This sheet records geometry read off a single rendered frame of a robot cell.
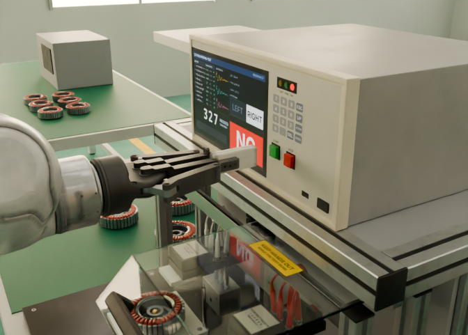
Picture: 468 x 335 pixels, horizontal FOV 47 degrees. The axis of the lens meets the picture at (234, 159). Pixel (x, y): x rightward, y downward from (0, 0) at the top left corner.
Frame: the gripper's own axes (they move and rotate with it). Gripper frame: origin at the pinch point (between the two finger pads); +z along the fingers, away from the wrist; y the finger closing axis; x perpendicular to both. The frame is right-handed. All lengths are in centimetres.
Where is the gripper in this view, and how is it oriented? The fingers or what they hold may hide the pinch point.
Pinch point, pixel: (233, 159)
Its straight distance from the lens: 76.6
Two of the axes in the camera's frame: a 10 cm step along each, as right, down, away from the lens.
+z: 8.7, -1.8, 4.7
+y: 5.0, 3.1, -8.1
